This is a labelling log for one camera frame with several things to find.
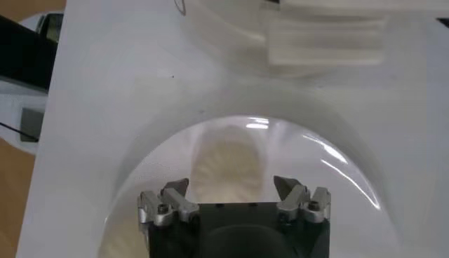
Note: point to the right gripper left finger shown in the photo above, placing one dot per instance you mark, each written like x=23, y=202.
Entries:
x=179, y=205

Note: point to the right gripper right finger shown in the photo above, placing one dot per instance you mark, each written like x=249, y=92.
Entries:
x=294, y=203

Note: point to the white steamed baozi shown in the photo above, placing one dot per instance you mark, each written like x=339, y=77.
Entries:
x=228, y=164

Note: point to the white round plate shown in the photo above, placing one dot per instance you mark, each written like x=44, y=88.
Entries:
x=315, y=168

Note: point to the white electric cooker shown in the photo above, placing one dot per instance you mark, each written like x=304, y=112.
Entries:
x=326, y=42

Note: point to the black white robot torso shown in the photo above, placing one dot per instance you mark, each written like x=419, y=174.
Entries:
x=21, y=52

